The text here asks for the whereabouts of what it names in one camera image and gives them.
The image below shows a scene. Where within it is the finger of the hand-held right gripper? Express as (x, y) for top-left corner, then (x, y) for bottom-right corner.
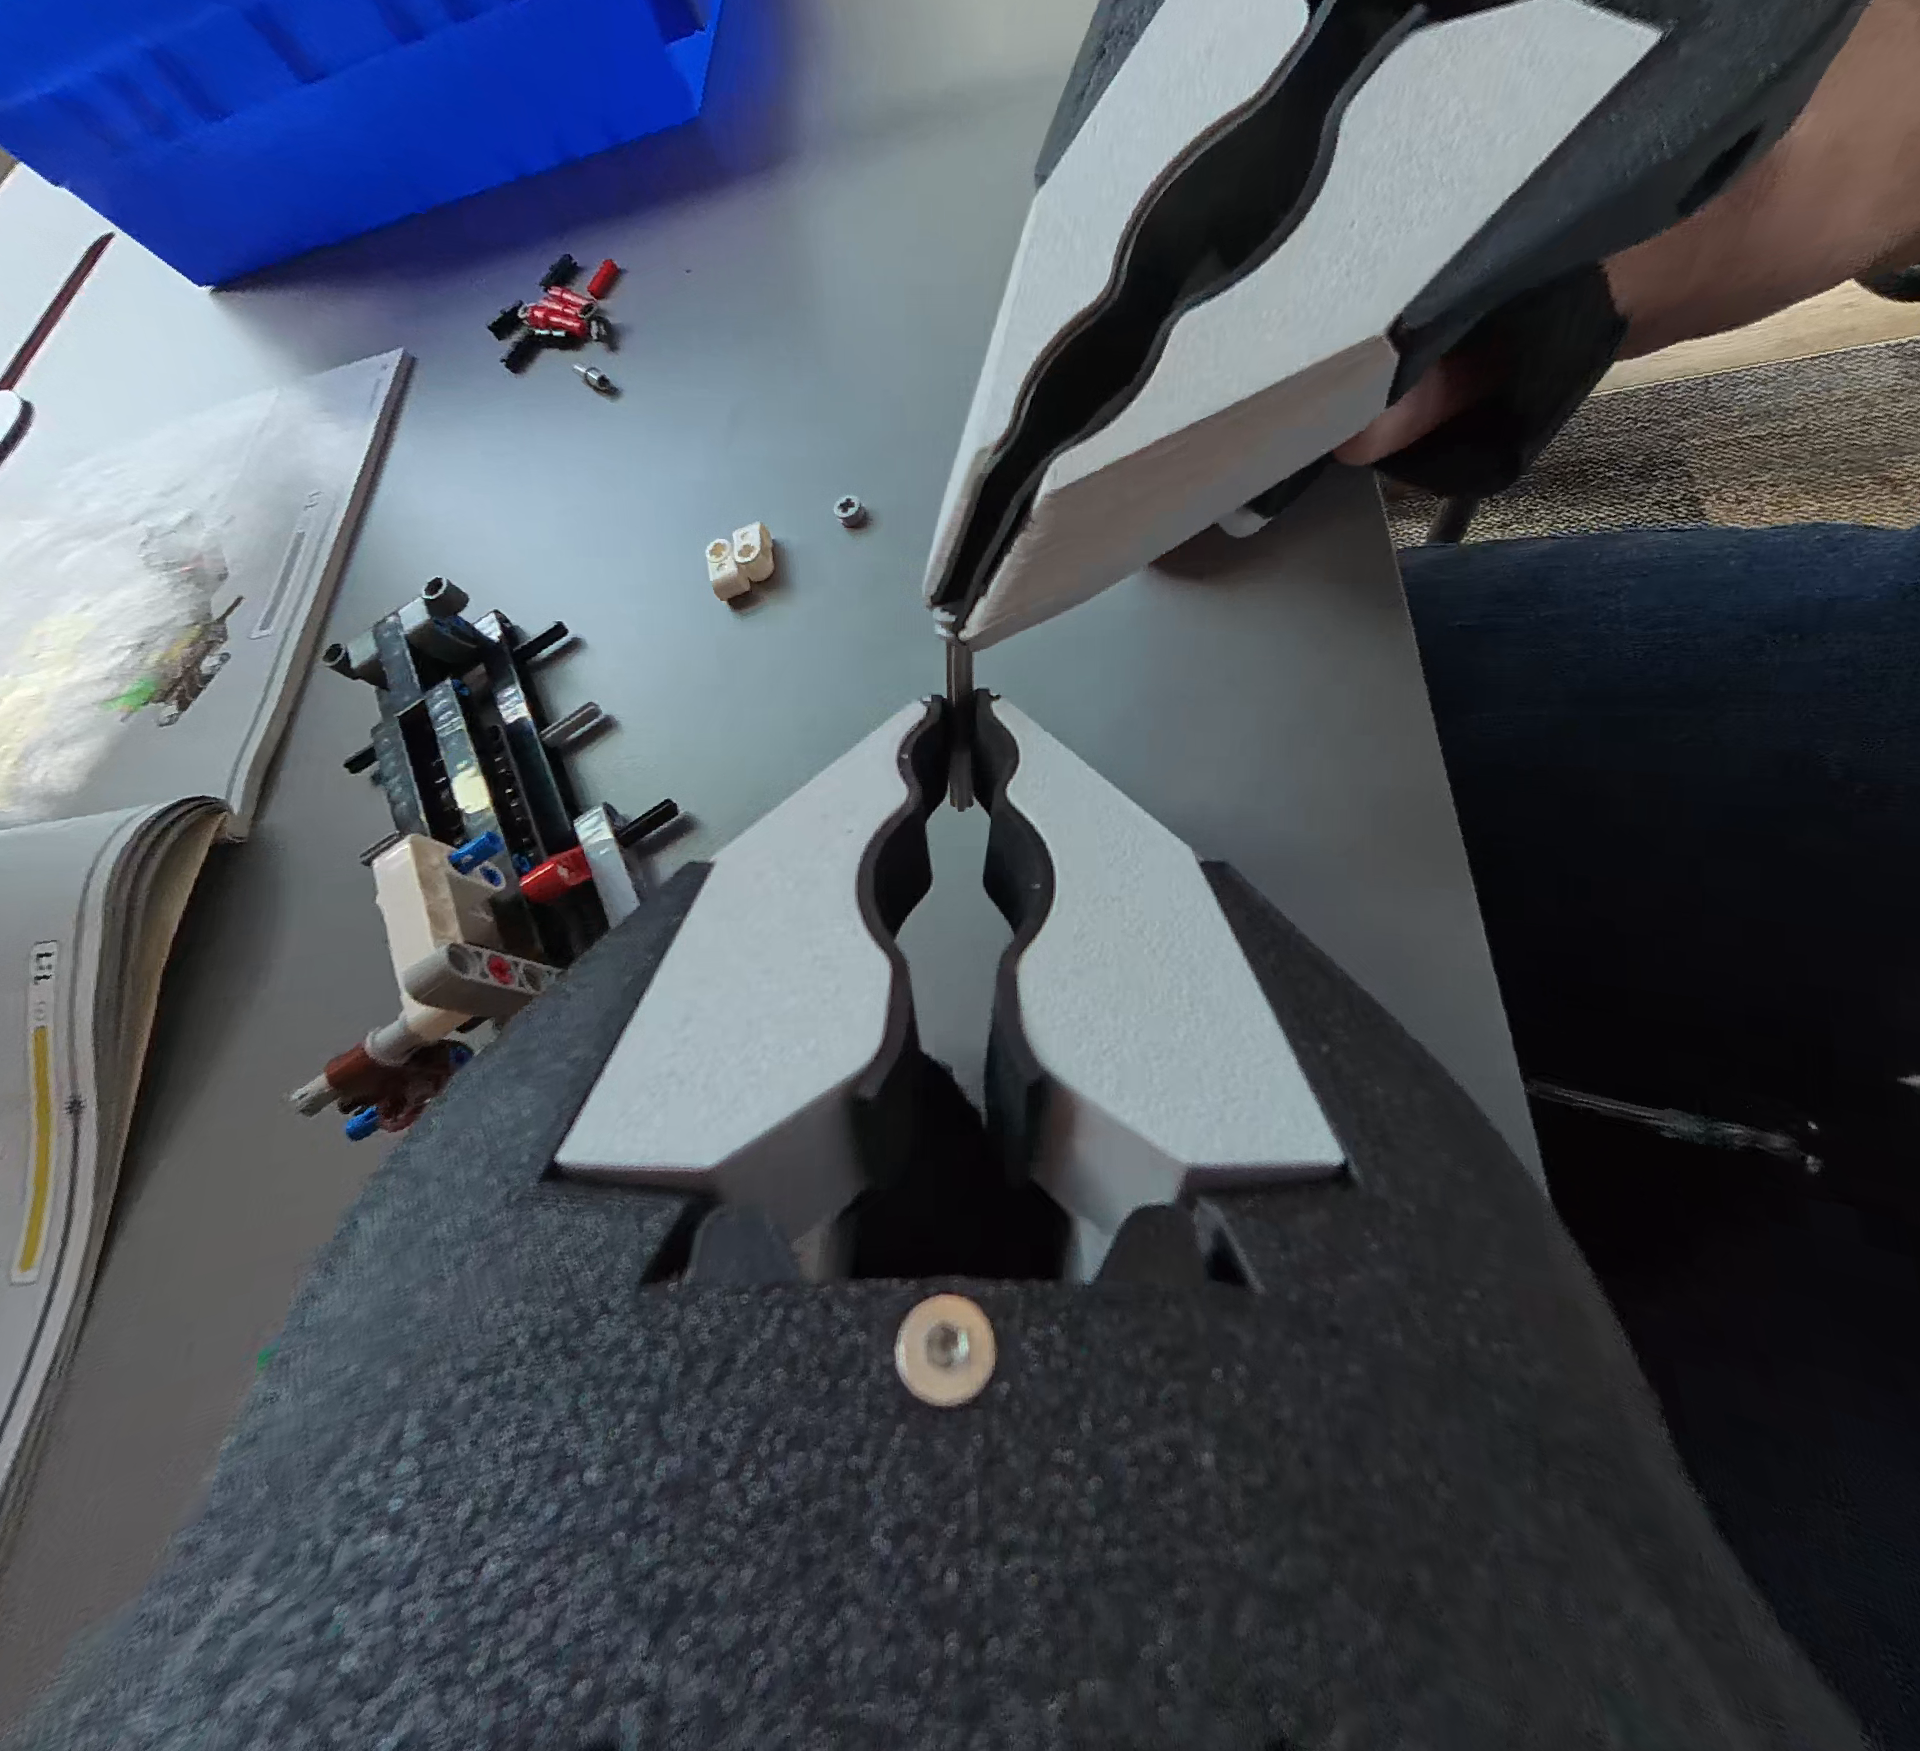
(961, 0), (1670, 655)
(925, 0), (1342, 618)

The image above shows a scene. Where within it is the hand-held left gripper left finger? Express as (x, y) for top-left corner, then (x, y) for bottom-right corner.
(548, 694), (961, 1289)

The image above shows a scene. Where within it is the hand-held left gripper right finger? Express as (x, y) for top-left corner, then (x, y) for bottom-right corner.
(951, 692), (1348, 1289)

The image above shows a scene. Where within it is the dark grey lego axle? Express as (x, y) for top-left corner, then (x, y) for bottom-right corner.
(934, 609), (976, 815)

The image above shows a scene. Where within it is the person's right forearm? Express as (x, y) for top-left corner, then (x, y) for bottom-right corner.
(1602, 0), (1920, 356)

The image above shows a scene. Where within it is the partly built lego model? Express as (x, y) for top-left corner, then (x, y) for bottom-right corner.
(290, 571), (682, 1139)

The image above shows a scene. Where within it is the lego instruction booklet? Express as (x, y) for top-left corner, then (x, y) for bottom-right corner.
(0, 348), (412, 1526)

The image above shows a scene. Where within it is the person's right hand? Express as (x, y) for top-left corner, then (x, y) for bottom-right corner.
(1329, 348), (1480, 467)

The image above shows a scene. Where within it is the person's leg in jeans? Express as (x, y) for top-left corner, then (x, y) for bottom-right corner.
(1398, 524), (1920, 1751)

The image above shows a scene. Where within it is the pile of red black pins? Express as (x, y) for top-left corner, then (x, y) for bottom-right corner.
(486, 254), (621, 375)

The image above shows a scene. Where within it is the blue plastic bin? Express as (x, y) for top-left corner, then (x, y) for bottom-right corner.
(0, 0), (748, 285)

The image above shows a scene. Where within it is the black strap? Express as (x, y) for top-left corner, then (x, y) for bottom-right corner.
(1528, 1078), (1822, 1168)

